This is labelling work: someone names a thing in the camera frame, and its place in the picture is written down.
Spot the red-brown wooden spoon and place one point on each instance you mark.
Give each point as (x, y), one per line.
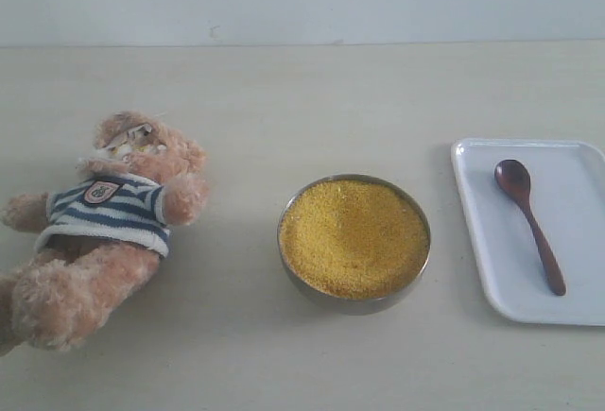
(514, 180)

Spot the yellow millet grain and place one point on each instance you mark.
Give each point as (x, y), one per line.
(354, 236)

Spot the stainless steel bowl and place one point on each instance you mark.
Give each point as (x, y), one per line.
(354, 297)

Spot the white rectangular tray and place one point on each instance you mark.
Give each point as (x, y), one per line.
(567, 198)

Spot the tan teddy bear striped sweater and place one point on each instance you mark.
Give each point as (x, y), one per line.
(102, 239)

